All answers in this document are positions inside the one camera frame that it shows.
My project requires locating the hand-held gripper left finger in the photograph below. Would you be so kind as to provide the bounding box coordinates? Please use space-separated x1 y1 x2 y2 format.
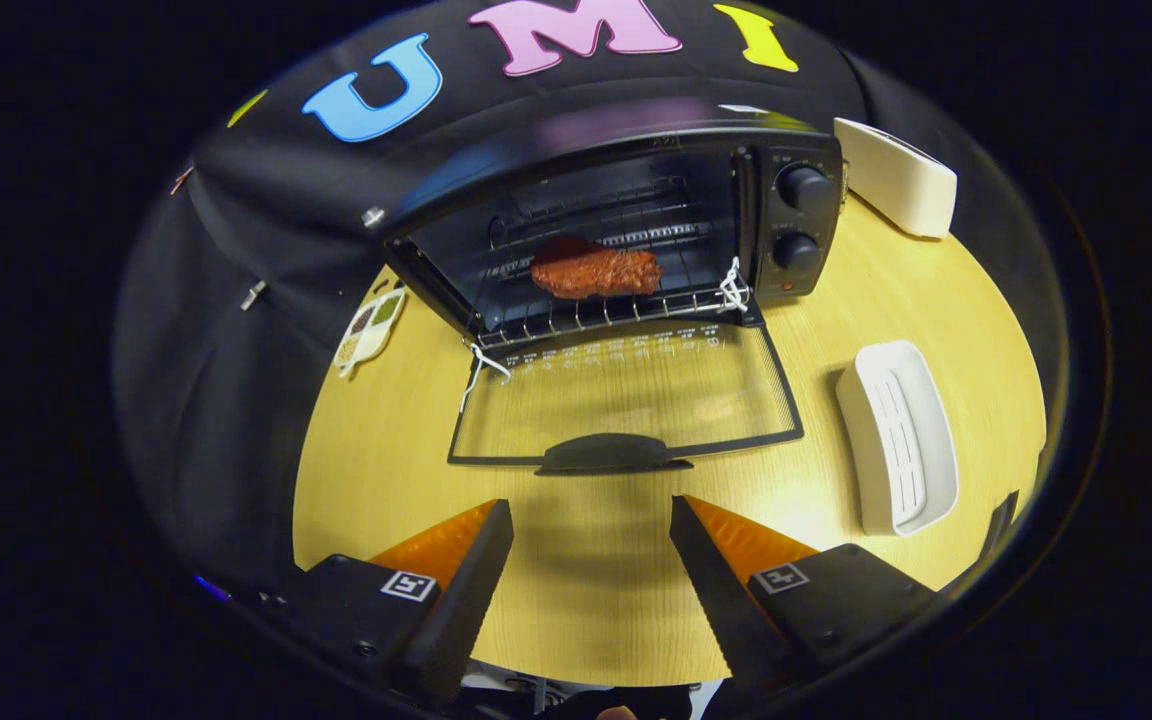
276 499 516 706

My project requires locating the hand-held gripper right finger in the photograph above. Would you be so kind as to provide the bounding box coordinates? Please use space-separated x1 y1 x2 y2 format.
669 494 937 701

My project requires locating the black toaster oven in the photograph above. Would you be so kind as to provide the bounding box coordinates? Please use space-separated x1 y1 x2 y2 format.
376 120 847 476

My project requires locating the red-brown meat piece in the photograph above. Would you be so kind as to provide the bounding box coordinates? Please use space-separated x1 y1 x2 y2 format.
530 235 663 301

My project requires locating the white bread toaster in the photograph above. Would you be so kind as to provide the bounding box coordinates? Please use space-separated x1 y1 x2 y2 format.
833 117 959 239

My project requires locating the white plastic tray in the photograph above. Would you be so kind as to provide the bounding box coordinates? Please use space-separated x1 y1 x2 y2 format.
834 340 960 538

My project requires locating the divided spice dish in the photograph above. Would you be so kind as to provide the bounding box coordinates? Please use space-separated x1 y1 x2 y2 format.
334 285 407 379

